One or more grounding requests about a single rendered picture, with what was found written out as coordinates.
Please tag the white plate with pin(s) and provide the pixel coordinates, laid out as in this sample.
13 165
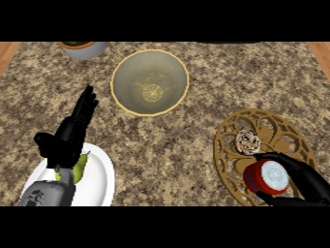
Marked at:
97 180

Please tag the grey bowl with gold rim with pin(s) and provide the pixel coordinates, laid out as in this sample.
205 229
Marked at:
149 82

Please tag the green vegetable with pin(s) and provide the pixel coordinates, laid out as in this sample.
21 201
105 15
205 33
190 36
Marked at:
80 169

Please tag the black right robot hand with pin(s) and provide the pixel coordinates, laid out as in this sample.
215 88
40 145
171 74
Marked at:
310 180

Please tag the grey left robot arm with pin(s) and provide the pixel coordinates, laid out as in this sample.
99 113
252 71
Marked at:
53 192

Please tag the grey plant pot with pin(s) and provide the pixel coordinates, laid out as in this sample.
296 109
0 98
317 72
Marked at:
84 50

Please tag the red can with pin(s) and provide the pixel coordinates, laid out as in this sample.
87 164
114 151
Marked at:
265 177

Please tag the gold openwork round placemat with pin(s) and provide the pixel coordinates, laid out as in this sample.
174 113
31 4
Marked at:
267 135

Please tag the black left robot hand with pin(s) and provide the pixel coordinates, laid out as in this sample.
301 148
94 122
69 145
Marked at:
69 135

